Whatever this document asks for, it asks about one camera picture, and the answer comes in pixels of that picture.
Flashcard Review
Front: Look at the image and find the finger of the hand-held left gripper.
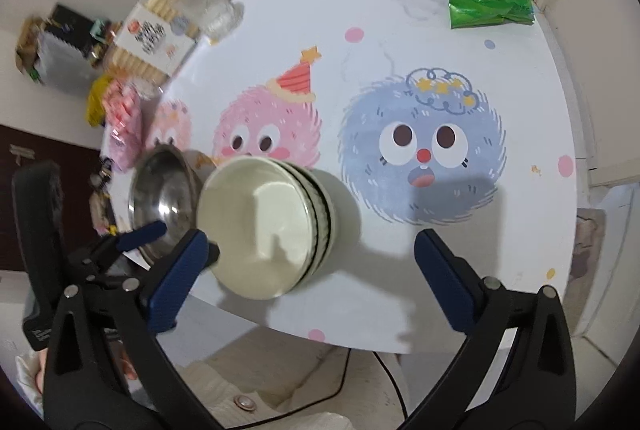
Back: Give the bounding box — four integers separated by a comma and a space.
69, 220, 169, 289

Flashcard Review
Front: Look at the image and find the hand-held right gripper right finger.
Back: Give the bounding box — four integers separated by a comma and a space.
400, 229, 583, 430

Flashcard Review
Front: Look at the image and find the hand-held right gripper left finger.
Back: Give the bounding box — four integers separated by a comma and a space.
42, 229, 221, 430

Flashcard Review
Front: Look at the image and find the small steel bowl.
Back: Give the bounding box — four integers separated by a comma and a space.
128, 144, 204, 267

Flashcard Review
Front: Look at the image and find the small pale green bowl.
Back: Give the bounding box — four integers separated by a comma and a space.
196, 155, 313, 300

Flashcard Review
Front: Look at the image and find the dark brown wooden cabinet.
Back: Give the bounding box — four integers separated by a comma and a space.
0, 125, 106, 271

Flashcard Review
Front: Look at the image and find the pink candy bag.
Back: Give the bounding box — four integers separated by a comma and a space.
102, 80, 144, 173

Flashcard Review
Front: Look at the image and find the yellow packet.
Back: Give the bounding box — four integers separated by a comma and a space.
87, 76, 116, 127

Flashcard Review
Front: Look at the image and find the cat print floor mat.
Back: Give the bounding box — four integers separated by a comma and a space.
575, 207, 609, 279

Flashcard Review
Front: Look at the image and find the dark cluttered shelf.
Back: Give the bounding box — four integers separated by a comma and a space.
15, 3, 124, 86

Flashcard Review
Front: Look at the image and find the clear biscuit package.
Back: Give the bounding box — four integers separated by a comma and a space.
107, 0, 245, 83

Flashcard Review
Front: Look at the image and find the white door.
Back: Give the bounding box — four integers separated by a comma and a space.
530, 0, 640, 187

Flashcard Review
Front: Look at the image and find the black cable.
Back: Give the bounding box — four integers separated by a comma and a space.
279, 345, 407, 416

